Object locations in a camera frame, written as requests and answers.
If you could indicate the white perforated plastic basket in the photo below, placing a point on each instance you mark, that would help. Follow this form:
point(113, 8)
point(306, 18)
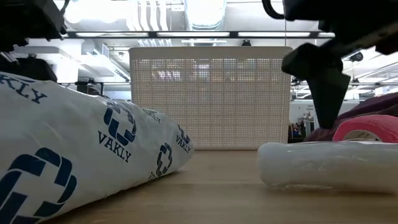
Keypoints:
point(211, 99)

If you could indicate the white pouch blue Vakly print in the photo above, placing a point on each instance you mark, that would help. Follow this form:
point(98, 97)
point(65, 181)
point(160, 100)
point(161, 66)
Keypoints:
point(77, 137)

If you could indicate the clear-wrapped white gauze roll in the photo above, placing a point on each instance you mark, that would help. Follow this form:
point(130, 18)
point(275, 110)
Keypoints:
point(326, 165)

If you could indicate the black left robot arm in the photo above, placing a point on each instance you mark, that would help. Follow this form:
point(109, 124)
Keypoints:
point(28, 70)

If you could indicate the maroon cloth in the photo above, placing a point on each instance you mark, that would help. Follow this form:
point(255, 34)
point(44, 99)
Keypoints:
point(373, 107)

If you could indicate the black ceiling beam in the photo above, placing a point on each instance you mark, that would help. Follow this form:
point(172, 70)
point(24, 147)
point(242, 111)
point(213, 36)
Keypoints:
point(192, 34)

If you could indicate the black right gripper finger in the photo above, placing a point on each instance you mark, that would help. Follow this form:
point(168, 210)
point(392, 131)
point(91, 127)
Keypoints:
point(328, 99)
point(314, 60)

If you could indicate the pink bandage tape roll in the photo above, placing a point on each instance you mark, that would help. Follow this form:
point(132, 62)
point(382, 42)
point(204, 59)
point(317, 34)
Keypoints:
point(373, 126)

